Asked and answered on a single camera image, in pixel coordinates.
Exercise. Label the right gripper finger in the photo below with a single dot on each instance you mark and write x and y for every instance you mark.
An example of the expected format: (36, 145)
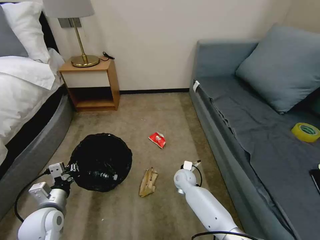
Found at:
(197, 163)

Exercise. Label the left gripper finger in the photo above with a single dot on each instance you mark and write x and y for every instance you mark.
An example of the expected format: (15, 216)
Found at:
(67, 177)
(72, 168)

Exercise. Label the black trash bin with bag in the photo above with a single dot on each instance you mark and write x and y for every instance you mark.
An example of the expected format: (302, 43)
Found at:
(102, 160)

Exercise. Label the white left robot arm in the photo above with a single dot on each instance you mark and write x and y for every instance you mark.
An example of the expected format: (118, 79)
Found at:
(40, 222)

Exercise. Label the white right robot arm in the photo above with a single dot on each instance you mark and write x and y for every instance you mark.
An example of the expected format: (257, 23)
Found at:
(200, 200)

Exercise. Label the red snack wrapper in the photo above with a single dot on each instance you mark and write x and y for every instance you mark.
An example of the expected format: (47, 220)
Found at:
(157, 140)

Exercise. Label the crumpled brown paper bag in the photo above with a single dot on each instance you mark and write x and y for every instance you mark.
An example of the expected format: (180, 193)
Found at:
(148, 183)

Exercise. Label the dark grey sofa sheet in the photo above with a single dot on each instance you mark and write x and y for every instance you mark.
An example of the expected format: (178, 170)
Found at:
(270, 140)

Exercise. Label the white sofa tag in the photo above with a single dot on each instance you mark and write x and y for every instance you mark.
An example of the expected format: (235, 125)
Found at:
(196, 85)

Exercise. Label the wooden nightstand with white drawer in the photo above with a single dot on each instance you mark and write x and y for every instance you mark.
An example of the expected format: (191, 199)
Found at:
(87, 77)

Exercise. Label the white duvet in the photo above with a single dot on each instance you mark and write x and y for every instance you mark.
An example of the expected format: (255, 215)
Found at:
(22, 87)

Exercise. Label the grey-blue sofa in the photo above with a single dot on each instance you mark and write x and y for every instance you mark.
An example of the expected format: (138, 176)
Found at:
(215, 57)

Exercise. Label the brass lamp with grey shade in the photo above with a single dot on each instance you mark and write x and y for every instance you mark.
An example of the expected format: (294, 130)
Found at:
(85, 60)

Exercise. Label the yellow tape roll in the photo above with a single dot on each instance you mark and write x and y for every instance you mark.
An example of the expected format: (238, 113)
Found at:
(305, 132)

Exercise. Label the black phone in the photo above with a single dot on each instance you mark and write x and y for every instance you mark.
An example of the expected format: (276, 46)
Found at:
(316, 180)

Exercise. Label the grey-blue cushion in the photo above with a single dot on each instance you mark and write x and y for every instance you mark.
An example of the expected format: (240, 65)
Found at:
(277, 70)

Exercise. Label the dark cushion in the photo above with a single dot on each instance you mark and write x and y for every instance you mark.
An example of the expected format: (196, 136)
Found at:
(311, 105)

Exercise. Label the black headboard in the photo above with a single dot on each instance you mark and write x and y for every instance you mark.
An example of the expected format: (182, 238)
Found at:
(48, 32)

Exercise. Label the grey pillow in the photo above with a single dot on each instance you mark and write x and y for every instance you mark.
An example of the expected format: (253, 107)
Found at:
(10, 35)

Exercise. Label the white pillow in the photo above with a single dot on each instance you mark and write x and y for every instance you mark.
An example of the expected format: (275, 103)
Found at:
(27, 27)

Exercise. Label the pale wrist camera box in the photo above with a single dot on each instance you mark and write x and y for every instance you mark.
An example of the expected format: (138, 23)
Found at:
(56, 170)

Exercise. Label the grey bed frame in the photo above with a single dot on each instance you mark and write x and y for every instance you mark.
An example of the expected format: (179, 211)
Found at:
(42, 135)

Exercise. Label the grey wall switch panel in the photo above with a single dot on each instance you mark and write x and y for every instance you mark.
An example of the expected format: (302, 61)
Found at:
(70, 23)

